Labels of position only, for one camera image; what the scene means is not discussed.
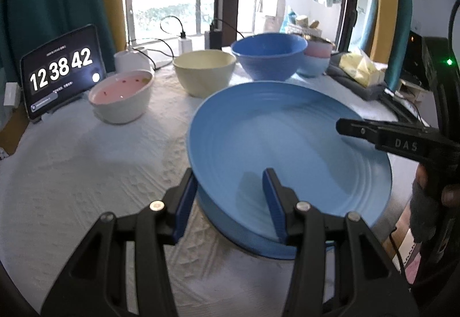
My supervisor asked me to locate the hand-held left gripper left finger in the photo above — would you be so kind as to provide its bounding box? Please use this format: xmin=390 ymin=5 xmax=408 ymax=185
xmin=41 ymin=168 xmax=198 ymax=317

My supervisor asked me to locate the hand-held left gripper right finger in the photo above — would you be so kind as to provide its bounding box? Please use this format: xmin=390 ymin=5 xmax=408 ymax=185
xmin=262 ymin=168 xmax=419 ymax=317

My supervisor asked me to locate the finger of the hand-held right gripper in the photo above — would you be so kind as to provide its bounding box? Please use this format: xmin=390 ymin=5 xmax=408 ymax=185
xmin=337 ymin=118 xmax=448 ymax=164

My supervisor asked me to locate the large blue plate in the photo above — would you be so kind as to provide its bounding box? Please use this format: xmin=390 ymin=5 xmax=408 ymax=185
xmin=186 ymin=81 xmax=393 ymax=261

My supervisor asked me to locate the white bowl with pink inside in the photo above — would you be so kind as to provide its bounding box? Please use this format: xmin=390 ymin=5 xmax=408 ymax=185
xmin=88 ymin=70 xmax=155 ymax=124

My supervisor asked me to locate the person's right hand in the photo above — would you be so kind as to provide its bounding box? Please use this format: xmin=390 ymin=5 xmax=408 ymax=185
xmin=411 ymin=163 xmax=460 ymax=243

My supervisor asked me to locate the dark grey box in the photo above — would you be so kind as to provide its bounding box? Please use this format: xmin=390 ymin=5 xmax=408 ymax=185
xmin=325 ymin=51 xmax=399 ymax=101

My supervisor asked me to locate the yellow plastic packet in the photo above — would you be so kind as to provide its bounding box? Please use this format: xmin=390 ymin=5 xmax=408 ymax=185
xmin=339 ymin=52 xmax=388 ymax=88

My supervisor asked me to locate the white textured tablecloth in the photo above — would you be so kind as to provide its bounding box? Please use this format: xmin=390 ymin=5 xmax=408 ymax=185
xmin=0 ymin=46 xmax=428 ymax=317

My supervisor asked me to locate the small light blue bowl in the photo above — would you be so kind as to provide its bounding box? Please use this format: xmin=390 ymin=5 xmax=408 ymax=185
xmin=298 ymin=55 xmax=330 ymax=78

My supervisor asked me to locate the small pink bowl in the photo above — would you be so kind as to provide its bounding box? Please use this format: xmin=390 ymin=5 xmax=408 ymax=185
xmin=305 ymin=37 xmax=333 ymax=59

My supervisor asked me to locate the cream bowl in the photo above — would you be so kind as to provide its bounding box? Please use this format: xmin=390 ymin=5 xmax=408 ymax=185
xmin=173 ymin=50 xmax=237 ymax=98

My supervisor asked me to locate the deep blue bowl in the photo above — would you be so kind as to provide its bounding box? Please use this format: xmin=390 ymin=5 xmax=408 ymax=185
xmin=231 ymin=33 xmax=309 ymax=82

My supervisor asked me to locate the white desk lamp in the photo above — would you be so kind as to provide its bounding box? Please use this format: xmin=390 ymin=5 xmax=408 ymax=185
xmin=93 ymin=0 xmax=160 ymax=74

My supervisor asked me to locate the black charger adapter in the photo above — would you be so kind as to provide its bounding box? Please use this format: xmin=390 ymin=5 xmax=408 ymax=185
xmin=209 ymin=25 xmax=223 ymax=49

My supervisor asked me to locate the tablet with clock display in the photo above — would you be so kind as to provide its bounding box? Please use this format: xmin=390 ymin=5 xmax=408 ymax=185
xmin=20 ymin=24 xmax=108 ymax=121

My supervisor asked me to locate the black power adapter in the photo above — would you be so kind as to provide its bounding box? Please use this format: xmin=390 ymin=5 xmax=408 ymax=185
xmin=214 ymin=19 xmax=248 ymax=39

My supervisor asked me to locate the small white box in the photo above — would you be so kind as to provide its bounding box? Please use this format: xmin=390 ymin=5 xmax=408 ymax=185
xmin=4 ymin=83 xmax=21 ymax=106

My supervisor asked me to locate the thin black cable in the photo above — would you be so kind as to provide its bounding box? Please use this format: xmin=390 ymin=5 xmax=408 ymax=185
xmin=389 ymin=227 xmax=423 ymax=298

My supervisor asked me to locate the black lamp cable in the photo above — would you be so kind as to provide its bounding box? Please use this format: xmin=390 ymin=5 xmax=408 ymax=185
xmin=127 ymin=39 xmax=180 ymax=70

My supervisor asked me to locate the black charger cable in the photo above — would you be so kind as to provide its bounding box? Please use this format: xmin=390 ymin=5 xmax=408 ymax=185
xmin=160 ymin=16 xmax=185 ymax=38

